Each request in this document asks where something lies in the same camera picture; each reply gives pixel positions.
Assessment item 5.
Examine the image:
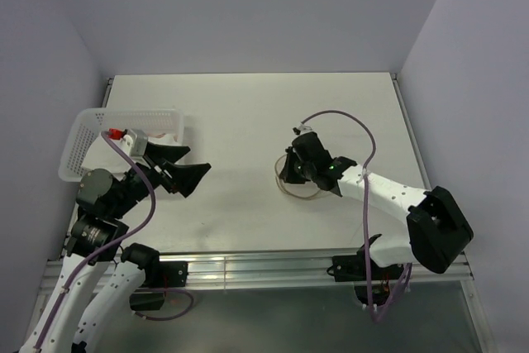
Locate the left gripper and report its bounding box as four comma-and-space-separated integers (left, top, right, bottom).
109, 141, 210, 218

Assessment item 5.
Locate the pink bra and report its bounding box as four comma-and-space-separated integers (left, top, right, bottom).
148, 133, 178, 145

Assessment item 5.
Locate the white bra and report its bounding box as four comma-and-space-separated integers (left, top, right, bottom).
82, 136, 182, 175

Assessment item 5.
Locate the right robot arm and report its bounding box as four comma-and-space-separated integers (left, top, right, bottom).
279, 132, 474, 279

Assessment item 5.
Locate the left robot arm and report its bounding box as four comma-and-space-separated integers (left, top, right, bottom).
20, 139, 212, 352

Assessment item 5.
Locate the white plastic basket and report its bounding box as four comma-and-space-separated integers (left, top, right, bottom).
58, 107, 184, 183

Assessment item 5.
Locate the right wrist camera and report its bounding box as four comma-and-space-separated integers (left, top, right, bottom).
293, 122, 312, 136

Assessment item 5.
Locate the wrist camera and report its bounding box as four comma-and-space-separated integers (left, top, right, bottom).
293, 122, 312, 136
122, 129, 149, 158

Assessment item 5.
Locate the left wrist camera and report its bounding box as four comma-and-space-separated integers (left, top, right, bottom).
122, 129, 149, 158

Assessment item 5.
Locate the aluminium frame rail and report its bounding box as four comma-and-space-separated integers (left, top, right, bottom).
38, 248, 474, 295

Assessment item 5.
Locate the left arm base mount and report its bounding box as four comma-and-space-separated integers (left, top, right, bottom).
129, 261, 188, 312

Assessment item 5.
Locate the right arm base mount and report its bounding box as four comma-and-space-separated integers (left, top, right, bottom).
326, 254, 404, 305

